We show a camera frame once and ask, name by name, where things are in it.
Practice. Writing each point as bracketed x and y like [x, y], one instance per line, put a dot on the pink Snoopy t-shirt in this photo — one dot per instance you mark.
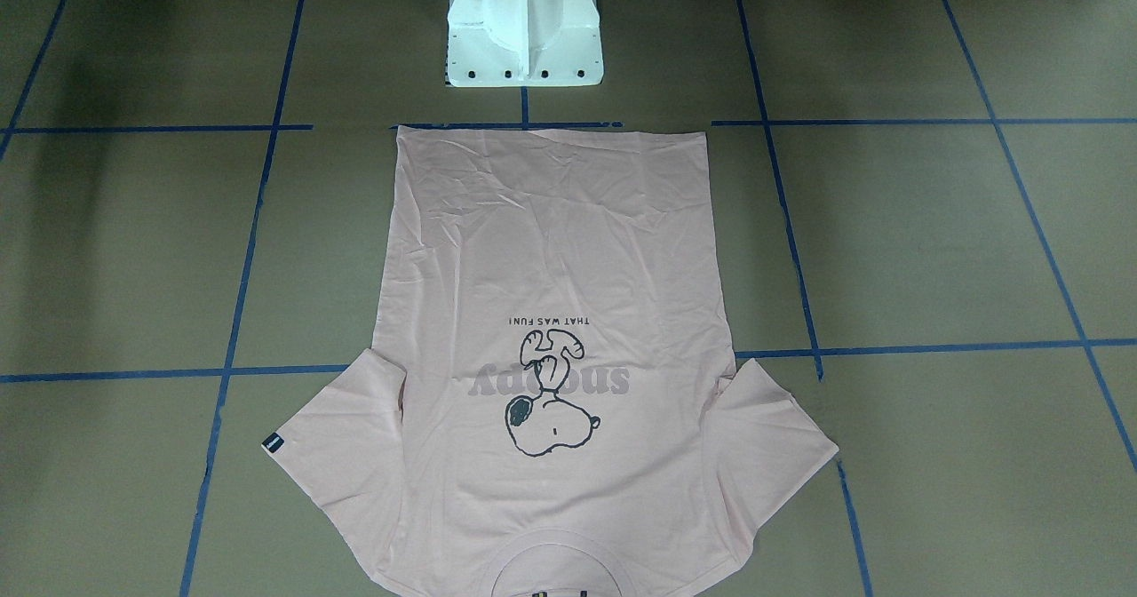
[551, 404]

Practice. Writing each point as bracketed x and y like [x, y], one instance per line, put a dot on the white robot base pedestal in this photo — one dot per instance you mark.
[523, 43]

